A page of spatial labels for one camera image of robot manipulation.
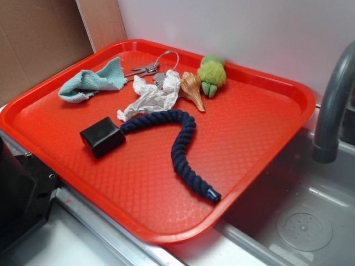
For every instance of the red plastic tray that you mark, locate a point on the red plastic tray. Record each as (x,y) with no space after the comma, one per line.
(243,128)

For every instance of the light blue cloth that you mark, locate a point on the light blue cloth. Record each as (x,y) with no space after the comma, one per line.
(87,83)

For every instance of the brown cardboard panel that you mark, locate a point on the brown cardboard panel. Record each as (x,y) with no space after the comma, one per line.
(42,38)

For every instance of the orange striped conch shell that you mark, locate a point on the orange striped conch shell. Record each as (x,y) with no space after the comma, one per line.
(190,89)

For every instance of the black rectangular block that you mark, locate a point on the black rectangular block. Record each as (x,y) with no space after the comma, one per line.
(102,137)

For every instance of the silver keys on wire ring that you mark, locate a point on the silver keys on wire ring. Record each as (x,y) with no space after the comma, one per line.
(152,70)

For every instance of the grey toy faucet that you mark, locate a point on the grey toy faucet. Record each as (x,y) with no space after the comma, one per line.
(336,116)

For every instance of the crumpled white paper tissue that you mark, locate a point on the crumpled white paper tissue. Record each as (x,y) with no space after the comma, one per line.
(151,97)

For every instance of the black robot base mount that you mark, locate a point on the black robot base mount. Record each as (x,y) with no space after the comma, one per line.
(27,191)

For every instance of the green plush turtle toy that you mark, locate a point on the green plush turtle toy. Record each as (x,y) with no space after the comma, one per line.
(212,74)

